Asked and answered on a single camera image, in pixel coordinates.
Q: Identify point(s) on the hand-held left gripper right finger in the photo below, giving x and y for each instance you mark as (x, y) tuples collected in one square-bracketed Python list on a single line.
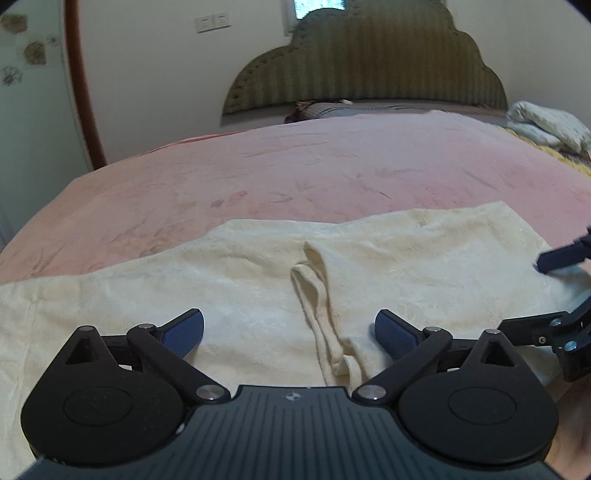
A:
[(392, 332)]

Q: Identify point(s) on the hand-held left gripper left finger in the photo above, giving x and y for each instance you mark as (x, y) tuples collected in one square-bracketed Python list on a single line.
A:
[(185, 331)]

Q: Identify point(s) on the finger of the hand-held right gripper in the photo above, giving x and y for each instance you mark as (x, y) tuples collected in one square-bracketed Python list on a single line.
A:
[(561, 257), (526, 330)]

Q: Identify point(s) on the cream towel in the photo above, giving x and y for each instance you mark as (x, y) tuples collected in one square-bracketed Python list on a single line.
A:
[(415, 258)]

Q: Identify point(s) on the person's right forearm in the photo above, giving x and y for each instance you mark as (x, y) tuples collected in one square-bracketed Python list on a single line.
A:
[(575, 429)]

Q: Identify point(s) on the yellow blanket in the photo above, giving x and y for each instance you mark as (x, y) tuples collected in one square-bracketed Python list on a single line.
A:
[(572, 159)]

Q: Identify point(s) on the white folded cloth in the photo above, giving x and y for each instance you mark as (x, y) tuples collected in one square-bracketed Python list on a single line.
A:
[(549, 122)]

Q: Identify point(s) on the pink bed blanket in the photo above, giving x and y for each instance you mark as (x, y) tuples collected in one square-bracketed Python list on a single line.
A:
[(277, 161)]

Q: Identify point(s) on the grey striped pillow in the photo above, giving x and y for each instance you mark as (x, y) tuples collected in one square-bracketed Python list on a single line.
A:
[(369, 110)]

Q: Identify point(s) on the olive striped padded headboard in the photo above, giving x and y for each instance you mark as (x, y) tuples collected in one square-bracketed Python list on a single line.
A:
[(364, 60)]

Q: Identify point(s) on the window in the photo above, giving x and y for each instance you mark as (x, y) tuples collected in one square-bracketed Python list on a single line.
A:
[(318, 5)]

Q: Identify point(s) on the brown wooden wardrobe frame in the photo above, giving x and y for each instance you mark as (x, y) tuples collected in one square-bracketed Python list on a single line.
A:
[(85, 92)]

